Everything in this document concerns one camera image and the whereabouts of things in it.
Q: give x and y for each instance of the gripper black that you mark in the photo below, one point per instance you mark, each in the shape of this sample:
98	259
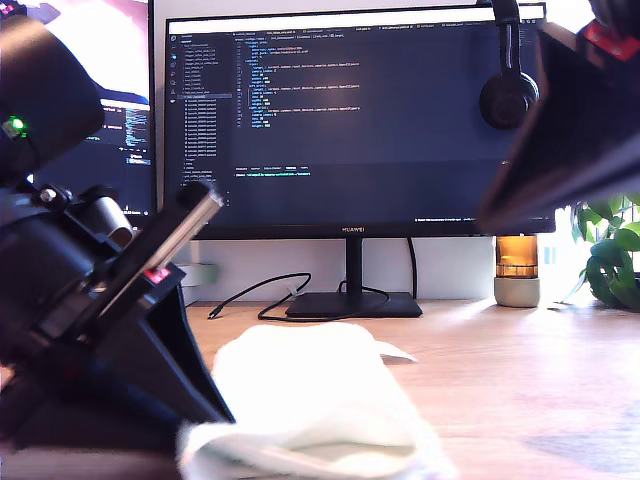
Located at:
50	280

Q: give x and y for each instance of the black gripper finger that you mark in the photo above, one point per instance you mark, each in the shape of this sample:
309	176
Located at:
575	125

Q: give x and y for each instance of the white pink tea towel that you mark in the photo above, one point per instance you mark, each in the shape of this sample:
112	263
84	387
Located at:
300	390

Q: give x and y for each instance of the black headphones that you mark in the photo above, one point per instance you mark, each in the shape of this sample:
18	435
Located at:
505	105

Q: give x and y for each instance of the long white box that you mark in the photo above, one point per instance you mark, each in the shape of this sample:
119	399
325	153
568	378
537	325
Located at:
200	274

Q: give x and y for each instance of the green leafy potted plant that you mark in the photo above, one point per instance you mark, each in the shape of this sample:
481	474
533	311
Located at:
612	270

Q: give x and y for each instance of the amber glass jar, pale base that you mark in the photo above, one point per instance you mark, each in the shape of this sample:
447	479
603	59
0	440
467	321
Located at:
517	295

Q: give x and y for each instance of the black Huawei monitor with stand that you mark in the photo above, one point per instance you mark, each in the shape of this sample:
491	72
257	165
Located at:
350	125

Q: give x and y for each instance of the black monitor with thin bezel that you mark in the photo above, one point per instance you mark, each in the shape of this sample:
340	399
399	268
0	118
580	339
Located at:
125	75

